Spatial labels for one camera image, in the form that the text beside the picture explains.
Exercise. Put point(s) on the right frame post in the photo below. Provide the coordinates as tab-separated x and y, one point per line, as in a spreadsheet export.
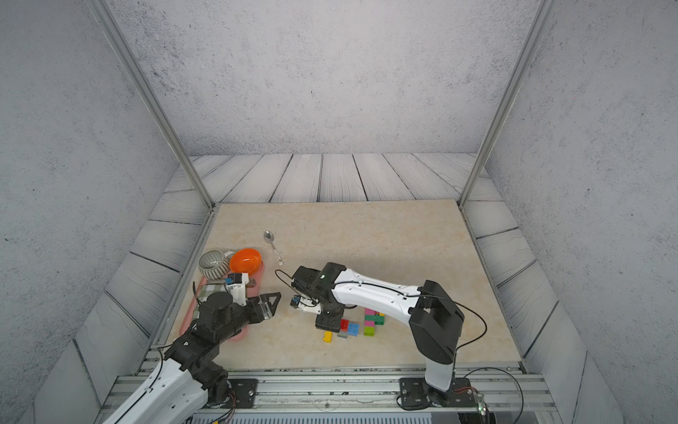
525	58

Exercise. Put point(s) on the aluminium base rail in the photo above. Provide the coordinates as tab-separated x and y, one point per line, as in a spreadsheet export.
362	374

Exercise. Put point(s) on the grey ribbed cup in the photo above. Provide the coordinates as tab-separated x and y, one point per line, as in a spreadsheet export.
214	265

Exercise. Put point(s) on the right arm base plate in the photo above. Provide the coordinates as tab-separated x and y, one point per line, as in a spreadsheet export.
415	394

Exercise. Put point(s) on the left frame post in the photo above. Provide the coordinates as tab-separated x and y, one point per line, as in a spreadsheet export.
107	23

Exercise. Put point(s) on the green checkered cloth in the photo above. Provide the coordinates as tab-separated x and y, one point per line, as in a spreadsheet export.
204	292

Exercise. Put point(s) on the metal spoon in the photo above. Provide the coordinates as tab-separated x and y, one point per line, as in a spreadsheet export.
269	237

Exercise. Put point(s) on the dark green lego brick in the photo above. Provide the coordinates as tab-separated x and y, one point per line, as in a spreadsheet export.
378	320

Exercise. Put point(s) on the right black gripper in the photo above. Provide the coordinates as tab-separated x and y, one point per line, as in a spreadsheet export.
327	324

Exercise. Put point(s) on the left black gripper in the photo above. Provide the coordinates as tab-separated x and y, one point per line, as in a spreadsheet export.
267	312

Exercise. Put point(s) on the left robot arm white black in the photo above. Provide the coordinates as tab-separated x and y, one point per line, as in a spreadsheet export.
187	378

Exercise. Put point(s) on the long blue lego brick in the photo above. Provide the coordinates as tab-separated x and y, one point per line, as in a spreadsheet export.
352	332

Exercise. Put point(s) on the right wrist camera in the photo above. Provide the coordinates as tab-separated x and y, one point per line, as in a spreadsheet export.
305	305

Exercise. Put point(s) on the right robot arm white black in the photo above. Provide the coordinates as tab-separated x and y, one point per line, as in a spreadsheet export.
434	319

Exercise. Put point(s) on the pink tray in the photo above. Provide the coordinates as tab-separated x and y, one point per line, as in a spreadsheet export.
187	317

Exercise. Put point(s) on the orange plastic bowl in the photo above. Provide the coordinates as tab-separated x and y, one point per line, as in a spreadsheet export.
246	261

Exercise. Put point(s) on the frame post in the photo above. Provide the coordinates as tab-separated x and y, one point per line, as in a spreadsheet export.
107	23
525	58

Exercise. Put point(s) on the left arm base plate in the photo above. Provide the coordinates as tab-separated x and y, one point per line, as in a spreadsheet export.
241	392

